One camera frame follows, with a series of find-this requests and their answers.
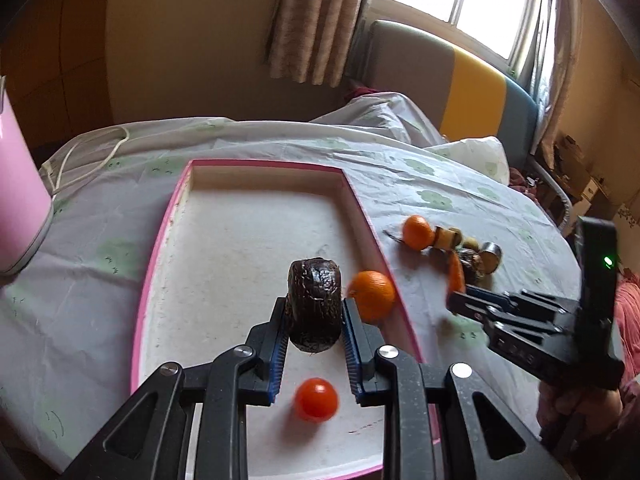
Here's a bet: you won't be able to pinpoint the printed plastic tablecloth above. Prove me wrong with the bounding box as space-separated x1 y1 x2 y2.
0 117 586 476

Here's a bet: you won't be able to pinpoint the cardboard boxes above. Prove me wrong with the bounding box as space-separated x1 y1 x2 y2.
547 132 618 216

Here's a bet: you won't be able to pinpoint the dark brown wrinkled fruit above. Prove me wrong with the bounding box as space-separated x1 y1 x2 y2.
457 250 483 281

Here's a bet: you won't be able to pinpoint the beige patterned curtain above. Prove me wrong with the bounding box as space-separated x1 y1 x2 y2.
264 0 372 87

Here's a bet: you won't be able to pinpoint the grey yellow blue headboard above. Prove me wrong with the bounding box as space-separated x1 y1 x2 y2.
349 20 540 162

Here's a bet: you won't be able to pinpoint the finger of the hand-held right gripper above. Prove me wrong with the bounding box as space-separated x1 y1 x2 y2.
446 291 557 335
467 284 581 317

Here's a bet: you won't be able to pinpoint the small carrot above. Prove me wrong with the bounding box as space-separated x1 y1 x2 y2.
447 250 467 295

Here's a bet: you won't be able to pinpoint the dark red cloth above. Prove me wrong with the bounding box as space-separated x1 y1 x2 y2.
344 81 383 102

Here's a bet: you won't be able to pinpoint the white plastic sheet lump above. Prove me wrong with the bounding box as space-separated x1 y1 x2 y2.
309 91 447 150

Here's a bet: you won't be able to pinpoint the red cherry tomato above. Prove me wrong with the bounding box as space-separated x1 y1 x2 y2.
294 377 339 422

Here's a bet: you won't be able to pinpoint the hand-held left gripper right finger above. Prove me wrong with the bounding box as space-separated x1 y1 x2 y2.
341 299 568 480

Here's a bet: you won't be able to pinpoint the pink electric kettle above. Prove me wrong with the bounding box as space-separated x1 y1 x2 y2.
0 76 55 276

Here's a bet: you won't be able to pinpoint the red garment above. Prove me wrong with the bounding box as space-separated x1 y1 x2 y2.
614 280 640 378

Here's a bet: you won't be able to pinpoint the window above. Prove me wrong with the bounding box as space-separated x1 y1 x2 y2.
374 0 543 61

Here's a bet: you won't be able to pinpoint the dark chocolate pastry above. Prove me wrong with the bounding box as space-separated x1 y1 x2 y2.
286 257 344 353

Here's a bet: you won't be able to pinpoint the wooden wardrobe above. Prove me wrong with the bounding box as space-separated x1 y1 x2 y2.
0 0 112 153

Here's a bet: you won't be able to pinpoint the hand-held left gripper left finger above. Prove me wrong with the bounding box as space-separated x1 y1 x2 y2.
62 296 293 480

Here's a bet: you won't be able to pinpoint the metal bed rail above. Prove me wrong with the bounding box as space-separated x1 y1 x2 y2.
529 159 574 236

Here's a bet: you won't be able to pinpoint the sheer curtain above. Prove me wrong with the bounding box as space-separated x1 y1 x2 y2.
530 0 583 171

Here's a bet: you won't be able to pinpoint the orange mandarin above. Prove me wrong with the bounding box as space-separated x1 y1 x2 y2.
346 270 397 323
401 214 437 252

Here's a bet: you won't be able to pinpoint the pink-rimmed white tray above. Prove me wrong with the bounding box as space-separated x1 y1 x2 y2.
130 159 441 480

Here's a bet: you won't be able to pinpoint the white power cable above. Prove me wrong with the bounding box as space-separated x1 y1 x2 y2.
50 126 131 196

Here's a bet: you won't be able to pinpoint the person's right hand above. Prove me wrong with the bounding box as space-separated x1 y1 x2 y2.
537 380 623 441

